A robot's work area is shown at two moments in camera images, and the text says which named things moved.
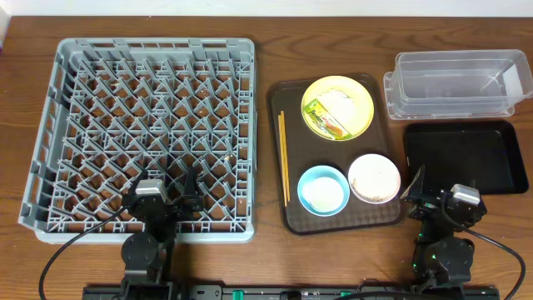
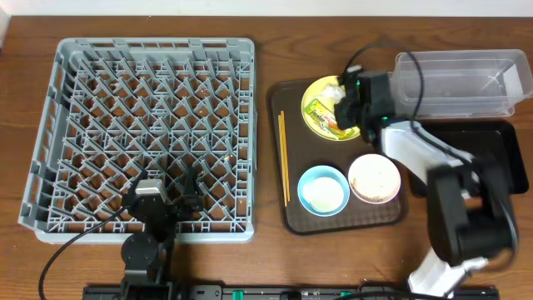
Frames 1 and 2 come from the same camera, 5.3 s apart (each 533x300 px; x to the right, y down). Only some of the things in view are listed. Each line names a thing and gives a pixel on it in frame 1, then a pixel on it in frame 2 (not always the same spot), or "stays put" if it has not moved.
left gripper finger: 190,188 stays put
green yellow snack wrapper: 326,121 stays put
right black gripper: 427,200 → 351,107
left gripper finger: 142,176 stays put
